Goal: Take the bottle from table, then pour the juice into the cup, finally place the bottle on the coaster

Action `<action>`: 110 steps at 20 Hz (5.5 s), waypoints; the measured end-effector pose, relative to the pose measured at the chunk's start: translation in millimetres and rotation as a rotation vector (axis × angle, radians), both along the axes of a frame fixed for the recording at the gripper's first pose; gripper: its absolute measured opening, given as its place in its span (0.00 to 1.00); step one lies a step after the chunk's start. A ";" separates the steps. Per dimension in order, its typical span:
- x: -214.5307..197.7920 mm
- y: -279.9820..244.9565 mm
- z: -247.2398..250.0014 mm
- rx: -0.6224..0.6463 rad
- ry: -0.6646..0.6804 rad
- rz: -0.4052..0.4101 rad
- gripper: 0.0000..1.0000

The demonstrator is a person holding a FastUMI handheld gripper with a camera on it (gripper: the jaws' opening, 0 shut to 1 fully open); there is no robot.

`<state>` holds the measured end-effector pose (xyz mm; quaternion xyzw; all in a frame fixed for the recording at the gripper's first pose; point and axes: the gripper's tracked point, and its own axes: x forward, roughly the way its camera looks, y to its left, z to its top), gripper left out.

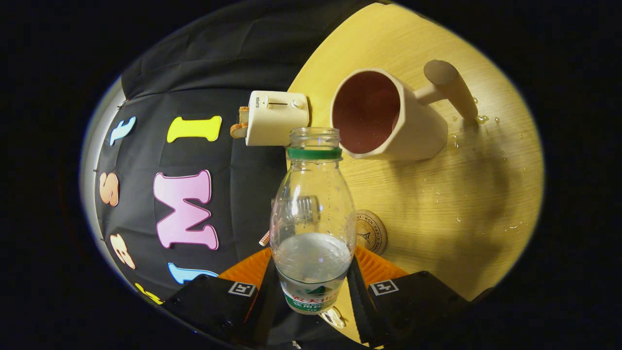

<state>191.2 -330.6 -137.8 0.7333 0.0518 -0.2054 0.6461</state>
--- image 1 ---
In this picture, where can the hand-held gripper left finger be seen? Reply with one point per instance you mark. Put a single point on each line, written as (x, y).
(265, 311)

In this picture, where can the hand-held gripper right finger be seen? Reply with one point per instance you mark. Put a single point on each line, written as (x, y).
(362, 311)

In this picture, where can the clear plastic juice bottle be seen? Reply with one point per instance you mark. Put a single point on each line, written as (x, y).
(313, 262)

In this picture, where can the round cork coaster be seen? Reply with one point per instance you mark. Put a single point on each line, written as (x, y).
(371, 232)

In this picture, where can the white divided grain dish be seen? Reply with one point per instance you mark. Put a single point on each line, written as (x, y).
(334, 318)

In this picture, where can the pink checkered straw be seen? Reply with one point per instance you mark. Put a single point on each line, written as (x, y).
(265, 238)

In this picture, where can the wooden table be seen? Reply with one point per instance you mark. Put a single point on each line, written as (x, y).
(437, 194)

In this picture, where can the toast bread slice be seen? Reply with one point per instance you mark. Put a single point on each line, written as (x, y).
(239, 129)

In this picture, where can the cream toaster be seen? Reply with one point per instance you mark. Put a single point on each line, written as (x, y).
(277, 119)

